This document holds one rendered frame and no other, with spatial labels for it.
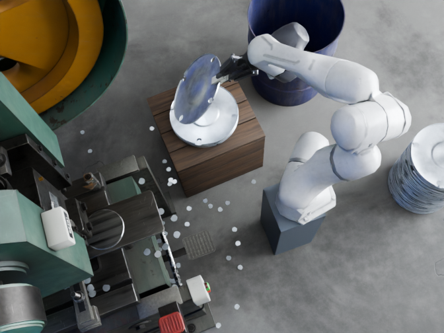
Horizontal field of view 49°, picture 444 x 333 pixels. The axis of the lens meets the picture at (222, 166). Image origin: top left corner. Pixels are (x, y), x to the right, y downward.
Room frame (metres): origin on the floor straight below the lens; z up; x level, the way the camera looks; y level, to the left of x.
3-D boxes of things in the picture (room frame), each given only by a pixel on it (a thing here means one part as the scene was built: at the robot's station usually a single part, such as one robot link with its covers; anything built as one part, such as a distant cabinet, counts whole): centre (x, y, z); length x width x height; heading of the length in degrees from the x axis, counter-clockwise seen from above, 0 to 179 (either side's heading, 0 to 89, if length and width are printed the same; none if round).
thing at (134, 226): (0.42, 0.33, 0.72); 0.25 x 0.14 x 0.14; 103
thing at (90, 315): (0.21, 0.46, 0.76); 0.17 x 0.06 x 0.10; 13
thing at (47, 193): (0.39, 0.46, 1.04); 0.17 x 0.15 x 0.30; 103
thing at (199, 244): (0.41, 0.37, 0.14); 0.59 x 0.10 x 0.05; 103
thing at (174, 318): (0.11, 0.20, 0.72); 0.07 x 0.06 x 0.08; 103
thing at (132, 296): (0.38, 0.50, 0.68); 0.45 x 0.30 x 0.06; 13
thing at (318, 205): (0.52, -0.29, 0.52); 0.22 x 0.19 x 0.14; 102
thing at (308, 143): (0.54, -0.27, 0.71); 0.18 x 0.11 x 0.25; 150
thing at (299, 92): (1.33, -0.40, 0.24); 0.42 x 0.42 x 0.48
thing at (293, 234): (0.51, -0.25, 0.23); 0.18 x 0.18 x 0.45; 12
